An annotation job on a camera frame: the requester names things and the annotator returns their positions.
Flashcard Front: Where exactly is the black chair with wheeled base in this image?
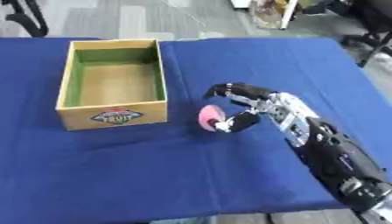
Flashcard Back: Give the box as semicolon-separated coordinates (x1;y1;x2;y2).
300;0;392;68

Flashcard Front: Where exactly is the white board with bag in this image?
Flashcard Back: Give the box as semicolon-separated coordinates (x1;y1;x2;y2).
248;0;300;31

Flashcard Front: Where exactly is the black office chair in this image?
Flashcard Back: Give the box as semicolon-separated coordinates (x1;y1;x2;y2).
3;0;51;39

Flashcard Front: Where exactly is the pink round toy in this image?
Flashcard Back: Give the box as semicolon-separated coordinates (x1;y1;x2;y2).
197;104;228;131

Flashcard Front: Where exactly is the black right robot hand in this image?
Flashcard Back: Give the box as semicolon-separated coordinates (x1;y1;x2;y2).
202;82;281;133

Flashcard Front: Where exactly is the tan cardboard box green inside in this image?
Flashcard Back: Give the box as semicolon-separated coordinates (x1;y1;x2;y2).
53;38;171;131

